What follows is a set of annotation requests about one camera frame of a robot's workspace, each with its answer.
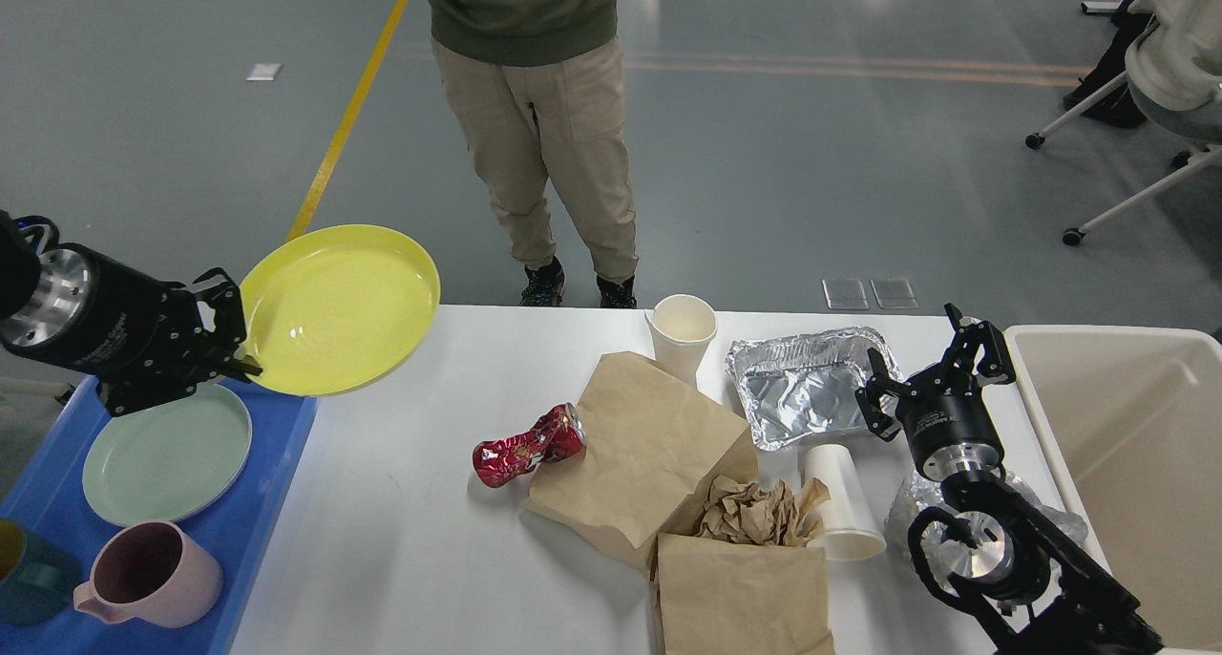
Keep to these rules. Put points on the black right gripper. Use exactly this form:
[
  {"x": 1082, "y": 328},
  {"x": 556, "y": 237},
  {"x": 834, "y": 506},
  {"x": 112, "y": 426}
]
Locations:
[{"x": 947, "y": 426}]

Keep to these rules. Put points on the yellow plastic plate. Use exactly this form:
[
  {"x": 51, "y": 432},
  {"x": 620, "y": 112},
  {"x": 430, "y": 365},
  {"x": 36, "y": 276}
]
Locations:
[{"x": 337, "y": 309}]

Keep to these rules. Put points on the crumpled brown paper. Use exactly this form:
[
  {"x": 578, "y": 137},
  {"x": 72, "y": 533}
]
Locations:
[{"x": 744, "y": 512}]

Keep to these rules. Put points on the pink mug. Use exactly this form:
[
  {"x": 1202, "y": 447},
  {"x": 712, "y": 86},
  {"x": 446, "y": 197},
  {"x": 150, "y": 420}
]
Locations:
[{"x": 153, "y": 572}]

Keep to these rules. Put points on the beige plastic bin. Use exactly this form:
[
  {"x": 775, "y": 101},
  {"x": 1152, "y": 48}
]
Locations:
[{"x": 1130, "y": 419}]

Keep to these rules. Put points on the dark teal mug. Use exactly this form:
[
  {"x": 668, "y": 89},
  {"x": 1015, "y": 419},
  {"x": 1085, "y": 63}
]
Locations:
[{"x": 38, "y": 579}]

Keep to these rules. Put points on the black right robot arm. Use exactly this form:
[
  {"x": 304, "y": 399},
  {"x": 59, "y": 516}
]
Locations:
[{"x": 985, "y": 550}]

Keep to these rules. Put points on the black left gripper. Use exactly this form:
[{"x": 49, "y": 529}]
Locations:
[{"x": 134, "y": 334}]

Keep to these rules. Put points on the crushed red soda can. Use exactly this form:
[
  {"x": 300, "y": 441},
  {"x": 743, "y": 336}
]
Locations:
[{"x": 556, "y": 436}]

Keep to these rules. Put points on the lying white paper cup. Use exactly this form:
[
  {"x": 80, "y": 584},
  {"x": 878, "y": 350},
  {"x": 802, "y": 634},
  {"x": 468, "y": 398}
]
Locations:
[{"x": 847, "y": 528}]

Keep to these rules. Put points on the upright white paper cup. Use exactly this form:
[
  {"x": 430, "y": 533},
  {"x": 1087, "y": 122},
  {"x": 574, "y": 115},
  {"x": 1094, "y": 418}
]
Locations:
[{"x": 681, "y": 327}]

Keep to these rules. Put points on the small brown paper bag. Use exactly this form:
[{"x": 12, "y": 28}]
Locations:
[{"x": 716, "y": 597}]

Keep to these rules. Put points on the pale green plate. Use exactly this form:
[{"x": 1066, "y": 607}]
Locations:
[{"x": 168, "y": 462}]

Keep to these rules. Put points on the blue plastic tray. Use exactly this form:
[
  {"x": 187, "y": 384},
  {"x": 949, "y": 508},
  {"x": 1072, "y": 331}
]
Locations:
[{"x": 48, "y": 498}]

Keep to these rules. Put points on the person in dark clothes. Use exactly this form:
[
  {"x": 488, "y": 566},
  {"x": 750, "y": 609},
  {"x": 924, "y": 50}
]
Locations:
[{"x": 1118, "y": 108}]

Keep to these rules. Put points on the person in green sweater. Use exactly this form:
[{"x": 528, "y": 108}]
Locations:
[{"x": 539, "y": 91}]

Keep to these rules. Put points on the crumpled clear plastic wrap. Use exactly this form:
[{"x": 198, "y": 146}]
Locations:
[{"x": 917, "y": 493}]

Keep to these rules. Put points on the aluminium foil tray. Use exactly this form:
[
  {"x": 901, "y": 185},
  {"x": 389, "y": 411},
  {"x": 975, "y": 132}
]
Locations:
[{"x": 800, "y": 390}]

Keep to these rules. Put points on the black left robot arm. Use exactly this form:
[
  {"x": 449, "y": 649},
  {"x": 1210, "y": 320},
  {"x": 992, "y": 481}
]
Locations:
[{"x": 21, "y": 240}]

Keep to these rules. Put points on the large brown paper bag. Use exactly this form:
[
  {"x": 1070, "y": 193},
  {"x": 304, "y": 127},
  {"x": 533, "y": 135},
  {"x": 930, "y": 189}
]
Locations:
[{"x": 654, "y": 445}]

